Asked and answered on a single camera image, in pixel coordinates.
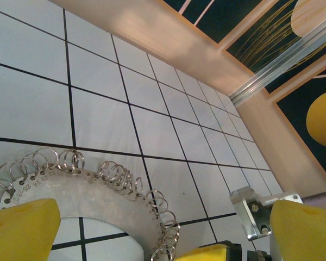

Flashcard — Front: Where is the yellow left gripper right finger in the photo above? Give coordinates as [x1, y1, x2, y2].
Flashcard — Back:
[269, 199, 326, 261]

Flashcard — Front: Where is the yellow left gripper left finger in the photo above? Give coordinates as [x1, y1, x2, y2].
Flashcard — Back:
[0, 197, 61, 261]

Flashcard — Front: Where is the aluminium corner post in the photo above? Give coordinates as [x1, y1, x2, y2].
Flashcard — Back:
[229, 18, 326, 105]

